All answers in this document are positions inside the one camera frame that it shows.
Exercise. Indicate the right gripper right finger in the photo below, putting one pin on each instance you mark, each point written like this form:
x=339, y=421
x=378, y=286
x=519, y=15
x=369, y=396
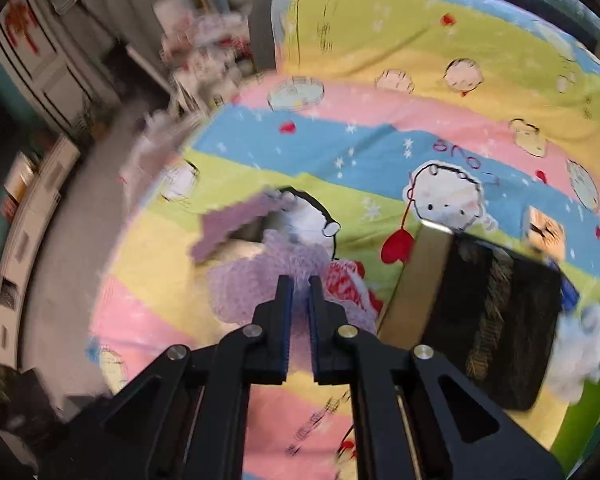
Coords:
x=415, y=416

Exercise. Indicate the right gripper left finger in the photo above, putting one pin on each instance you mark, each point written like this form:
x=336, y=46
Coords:
x=184, y=416

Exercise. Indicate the purple knit garment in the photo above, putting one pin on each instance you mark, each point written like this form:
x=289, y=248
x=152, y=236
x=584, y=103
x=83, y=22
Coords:
x=248, y=245

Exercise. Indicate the red white knit sock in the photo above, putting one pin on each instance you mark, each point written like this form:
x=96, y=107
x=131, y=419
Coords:
x=345, y=281

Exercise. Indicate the white blue plush toy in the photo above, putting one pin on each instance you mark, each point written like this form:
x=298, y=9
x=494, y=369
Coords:
x=575, y=357

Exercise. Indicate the colourful tissue pack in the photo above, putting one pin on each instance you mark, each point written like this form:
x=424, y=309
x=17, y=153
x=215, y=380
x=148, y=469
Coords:
x=569, y=295

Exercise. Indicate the black and gold box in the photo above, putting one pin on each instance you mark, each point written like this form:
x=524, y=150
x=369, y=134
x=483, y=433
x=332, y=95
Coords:
x=490, y=311

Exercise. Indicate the green storage box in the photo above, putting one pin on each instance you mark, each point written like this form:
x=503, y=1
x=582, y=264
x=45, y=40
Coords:
x=579, y=432

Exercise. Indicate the white cabinet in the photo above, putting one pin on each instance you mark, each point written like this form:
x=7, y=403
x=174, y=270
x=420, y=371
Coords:
x=35, y=210

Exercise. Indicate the colourful cartoon bed sheet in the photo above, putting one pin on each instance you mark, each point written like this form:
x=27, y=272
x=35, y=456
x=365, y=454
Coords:
x=390, y=113

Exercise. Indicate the pile of clothes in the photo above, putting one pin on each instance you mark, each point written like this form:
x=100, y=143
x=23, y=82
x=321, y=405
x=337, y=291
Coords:
x=208, y=56

